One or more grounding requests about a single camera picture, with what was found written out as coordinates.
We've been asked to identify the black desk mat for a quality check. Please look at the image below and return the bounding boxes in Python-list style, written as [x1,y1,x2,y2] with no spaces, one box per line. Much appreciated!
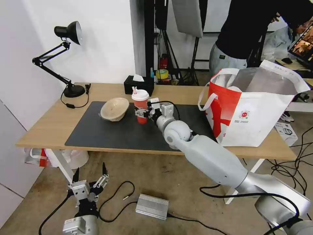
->
[64,101,218,150]

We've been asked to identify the red can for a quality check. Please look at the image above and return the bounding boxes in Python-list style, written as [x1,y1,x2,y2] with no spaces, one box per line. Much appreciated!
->
[160,55,170,71]

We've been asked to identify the silver metal power box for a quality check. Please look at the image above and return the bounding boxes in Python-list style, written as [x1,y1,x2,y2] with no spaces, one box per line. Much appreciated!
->
[135,194,170,221]

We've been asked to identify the yellow green tape roll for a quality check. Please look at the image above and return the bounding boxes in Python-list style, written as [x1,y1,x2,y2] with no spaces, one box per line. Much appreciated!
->
[155,69,169,80]

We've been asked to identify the beige paper bowl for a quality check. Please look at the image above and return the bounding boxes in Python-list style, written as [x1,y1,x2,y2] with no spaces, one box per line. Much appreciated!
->
[100,97,130,122]

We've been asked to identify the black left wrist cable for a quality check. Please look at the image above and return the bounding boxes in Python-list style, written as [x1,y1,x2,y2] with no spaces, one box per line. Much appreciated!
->
[38,191,74,235]

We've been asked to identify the white red plastic bag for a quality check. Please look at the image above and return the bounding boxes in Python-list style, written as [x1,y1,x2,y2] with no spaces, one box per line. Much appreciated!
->
[23,147,53,168]

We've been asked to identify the black tangled floor cables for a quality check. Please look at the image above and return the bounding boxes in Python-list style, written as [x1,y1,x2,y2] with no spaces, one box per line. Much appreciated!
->
[266,126,313,197]

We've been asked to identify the person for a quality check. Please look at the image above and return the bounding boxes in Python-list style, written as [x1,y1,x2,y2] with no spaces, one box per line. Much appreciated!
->
[209,0,313,73]

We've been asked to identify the black desk lamp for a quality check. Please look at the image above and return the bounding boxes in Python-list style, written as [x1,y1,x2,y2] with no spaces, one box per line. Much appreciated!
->
[32,21,86,99]

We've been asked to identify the white softbox panel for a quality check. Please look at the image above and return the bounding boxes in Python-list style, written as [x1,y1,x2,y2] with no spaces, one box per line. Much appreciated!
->
[171,0,205,39]

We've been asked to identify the black lamp cable with switch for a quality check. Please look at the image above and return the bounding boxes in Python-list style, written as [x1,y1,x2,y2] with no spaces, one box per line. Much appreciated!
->
[60,83,92,110]

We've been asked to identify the white shoe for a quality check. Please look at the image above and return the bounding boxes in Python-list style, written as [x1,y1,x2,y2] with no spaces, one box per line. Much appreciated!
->
[279,111,295,123]

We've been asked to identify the white bucket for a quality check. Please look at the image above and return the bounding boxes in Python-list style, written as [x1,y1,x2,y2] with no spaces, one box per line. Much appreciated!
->
[60,149,89,170]

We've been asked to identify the pale grey cloth bundle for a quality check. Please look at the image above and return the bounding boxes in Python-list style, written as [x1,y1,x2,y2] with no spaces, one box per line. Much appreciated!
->
[263,25,294,61]

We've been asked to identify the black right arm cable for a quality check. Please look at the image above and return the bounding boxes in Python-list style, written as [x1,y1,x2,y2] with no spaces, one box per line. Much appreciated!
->
[199,185,302,222]

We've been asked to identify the white cardboard box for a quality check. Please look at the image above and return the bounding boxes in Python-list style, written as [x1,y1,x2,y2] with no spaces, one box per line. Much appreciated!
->
[275,122,299,147]

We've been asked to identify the laptop screen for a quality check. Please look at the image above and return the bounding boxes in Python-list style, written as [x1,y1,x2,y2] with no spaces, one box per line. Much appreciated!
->
[288,23,313,62]

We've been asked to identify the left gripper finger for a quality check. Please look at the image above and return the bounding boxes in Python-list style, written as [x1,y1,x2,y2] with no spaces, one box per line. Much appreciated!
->
[93,162,110,194]
[71,167,81,189]

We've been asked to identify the white table leg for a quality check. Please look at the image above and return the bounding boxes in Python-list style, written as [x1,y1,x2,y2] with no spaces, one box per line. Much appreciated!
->
[223,158,266,205]
[45,149,75,187]

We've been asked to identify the black floor cable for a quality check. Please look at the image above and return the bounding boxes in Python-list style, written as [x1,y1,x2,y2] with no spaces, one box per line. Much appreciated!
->
[98,181,140,223]

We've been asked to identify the black tissue box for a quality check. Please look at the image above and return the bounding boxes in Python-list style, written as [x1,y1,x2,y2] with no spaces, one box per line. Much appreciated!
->
[123,75,155,97]

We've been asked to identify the black tripod stand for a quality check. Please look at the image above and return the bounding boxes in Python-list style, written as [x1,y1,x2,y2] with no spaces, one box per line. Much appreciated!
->
[158,29,211,86]

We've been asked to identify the black power box cable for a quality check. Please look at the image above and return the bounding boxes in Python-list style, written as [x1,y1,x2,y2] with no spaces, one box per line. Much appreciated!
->
[167,213,236,235]

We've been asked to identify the white and red takeout bag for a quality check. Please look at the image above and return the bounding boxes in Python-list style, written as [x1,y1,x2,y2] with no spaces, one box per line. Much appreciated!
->
[197,59,310,148]

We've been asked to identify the red cup with white lid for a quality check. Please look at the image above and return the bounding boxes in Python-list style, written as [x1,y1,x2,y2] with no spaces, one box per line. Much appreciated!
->
[131,86,149,124]

